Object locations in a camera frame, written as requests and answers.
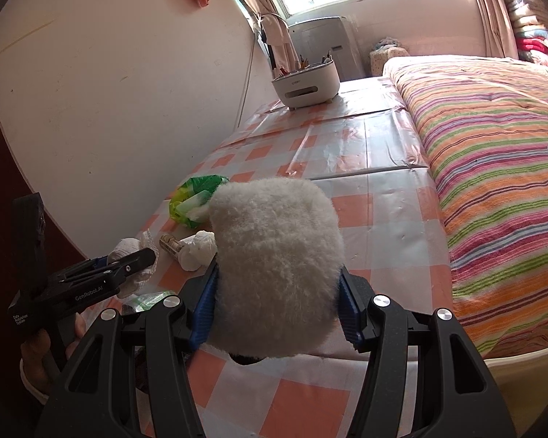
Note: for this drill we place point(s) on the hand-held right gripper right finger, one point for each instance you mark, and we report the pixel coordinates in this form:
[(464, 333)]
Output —
[(349, 310)]

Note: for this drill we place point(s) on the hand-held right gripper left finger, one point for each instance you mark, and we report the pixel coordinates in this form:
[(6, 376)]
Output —
[(205, 310)]

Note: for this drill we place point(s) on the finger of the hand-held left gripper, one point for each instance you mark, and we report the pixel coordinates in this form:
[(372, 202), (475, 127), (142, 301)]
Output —
[(99, 263), (132, 262)]

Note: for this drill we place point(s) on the white tissue wad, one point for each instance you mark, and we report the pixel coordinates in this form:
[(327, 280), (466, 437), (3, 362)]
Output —
[(128, 247), (198, 248)]

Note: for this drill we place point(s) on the white fluffy plush toy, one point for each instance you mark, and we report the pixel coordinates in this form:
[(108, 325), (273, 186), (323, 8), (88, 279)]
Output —
[(274, 260)]

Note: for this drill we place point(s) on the cream plastic bin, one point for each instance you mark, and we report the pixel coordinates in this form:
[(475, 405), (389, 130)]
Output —
[(529, 388)]

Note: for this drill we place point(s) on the person's left forearm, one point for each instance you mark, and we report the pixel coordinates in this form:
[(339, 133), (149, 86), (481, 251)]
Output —
[(32, 390)]

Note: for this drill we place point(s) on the person's left hand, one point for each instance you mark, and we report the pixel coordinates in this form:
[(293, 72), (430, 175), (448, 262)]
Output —
[(36, 353)]

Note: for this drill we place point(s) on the green white wrapper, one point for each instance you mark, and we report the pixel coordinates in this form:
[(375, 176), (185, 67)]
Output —
[(153, 300)]

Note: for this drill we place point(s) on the green plastic bag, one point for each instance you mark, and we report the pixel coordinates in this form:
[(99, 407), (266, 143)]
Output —
[(187, 191)]

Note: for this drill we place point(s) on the orange checkered tablecloth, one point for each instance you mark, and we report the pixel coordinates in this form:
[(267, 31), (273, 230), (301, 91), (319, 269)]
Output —
[(383, 219)]

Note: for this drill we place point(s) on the striped bed blanket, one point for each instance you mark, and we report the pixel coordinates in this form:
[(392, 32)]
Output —
[(497, 155)]

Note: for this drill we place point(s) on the white desktop organizer box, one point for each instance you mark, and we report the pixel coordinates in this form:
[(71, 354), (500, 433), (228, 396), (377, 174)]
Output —
[(308, 86)]

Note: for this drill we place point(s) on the bunch of pens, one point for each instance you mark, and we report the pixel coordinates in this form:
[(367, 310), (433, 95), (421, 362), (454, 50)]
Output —
[(301, 61)]

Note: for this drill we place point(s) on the spotted stool cover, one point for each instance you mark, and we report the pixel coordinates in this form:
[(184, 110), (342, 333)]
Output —
[(388, 57)]

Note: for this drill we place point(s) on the white portable appliance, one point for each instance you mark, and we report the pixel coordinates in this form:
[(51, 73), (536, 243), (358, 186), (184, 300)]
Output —
[(329, 41)]

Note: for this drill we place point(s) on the stack of folded quilts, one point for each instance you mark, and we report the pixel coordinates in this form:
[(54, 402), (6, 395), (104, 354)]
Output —
[(534, 23)]

